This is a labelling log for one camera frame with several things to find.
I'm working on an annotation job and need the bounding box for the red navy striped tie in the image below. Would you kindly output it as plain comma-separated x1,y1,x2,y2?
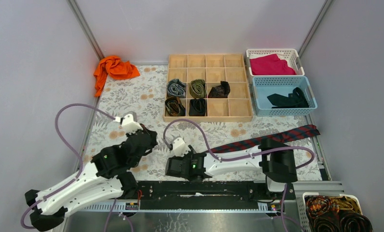
211,125,320,153

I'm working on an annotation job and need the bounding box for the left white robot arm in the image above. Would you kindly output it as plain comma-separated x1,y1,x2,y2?
25,124,157,232

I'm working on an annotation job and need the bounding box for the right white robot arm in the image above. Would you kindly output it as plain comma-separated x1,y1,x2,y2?
165,139,298,199

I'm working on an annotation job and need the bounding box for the white basket of ties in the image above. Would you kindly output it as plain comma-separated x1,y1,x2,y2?
296,191,363,232

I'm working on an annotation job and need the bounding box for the floral table mat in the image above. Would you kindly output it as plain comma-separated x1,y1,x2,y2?
84,65,322,181

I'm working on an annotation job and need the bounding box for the brown black rolled tie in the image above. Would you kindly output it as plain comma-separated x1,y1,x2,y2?
165,96,185,116

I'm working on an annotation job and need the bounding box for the grey blue rolled tie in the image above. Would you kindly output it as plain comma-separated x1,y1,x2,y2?
167,78,186,98

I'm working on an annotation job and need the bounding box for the olive green rolled tie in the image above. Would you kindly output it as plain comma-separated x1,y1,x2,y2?
189,79,206,99

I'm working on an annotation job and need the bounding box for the wooden compartment tray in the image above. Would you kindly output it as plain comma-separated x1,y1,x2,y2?
163,54,253,122

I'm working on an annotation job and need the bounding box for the dark brown patterned rolled tie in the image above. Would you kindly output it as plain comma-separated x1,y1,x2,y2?
208,81,230,98

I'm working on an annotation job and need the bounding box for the orange cloth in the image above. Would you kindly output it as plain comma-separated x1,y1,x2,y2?
93,56,140,97

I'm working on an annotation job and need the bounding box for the blue plastic basket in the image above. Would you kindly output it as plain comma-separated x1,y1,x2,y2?
251,75,318,116

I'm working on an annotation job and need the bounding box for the dark green tie in basket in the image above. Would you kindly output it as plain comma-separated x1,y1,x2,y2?
267,87,309,108

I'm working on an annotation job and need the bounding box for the magenta cloth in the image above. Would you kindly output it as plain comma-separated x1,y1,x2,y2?
249,54,296,75

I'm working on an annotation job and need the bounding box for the white plastic basket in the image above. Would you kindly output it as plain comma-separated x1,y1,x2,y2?
246,49,304,76

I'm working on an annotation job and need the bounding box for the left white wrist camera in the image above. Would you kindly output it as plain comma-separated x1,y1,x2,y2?
114,111,143,134

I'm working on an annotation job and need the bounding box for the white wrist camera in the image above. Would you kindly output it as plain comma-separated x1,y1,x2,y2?
114,111,143,134
170,137,191,156

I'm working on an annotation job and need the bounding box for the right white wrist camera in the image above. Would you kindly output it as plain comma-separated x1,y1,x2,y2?
170,137,191,156

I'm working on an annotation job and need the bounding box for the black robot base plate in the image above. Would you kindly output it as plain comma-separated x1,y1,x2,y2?
128,181,282,203

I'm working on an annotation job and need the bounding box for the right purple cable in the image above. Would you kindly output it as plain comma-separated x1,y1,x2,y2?
162,118,315,169

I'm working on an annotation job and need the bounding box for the purple cable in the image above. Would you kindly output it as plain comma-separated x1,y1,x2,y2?
162,118,315,169
21,103,116,230

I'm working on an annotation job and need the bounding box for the perforated metal cable rail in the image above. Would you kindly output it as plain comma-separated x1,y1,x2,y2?
84,198,281,213

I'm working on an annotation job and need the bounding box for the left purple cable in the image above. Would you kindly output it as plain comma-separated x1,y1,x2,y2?
21,103,116,230

